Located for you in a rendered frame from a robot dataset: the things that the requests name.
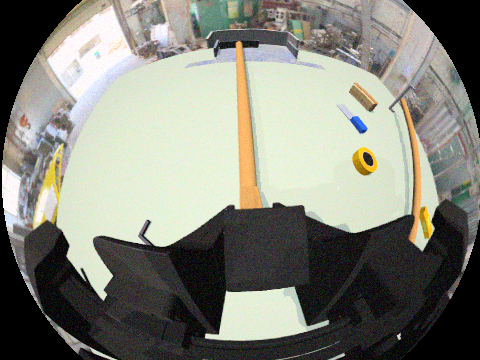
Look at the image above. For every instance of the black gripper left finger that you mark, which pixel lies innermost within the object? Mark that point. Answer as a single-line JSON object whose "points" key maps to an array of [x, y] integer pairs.
{"points": [[193, 268]]}

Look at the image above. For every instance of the tan wooden block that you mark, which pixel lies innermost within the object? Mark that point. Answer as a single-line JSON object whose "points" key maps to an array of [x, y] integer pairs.
{"points": [[363, 97]]}

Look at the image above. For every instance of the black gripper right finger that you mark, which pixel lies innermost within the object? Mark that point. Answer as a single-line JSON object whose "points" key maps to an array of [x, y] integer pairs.
{"points": [[335, 258]]}

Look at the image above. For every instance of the yellow rectangular block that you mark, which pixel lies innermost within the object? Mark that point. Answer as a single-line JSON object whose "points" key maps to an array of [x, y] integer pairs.
{"points": [[424, 218]]}

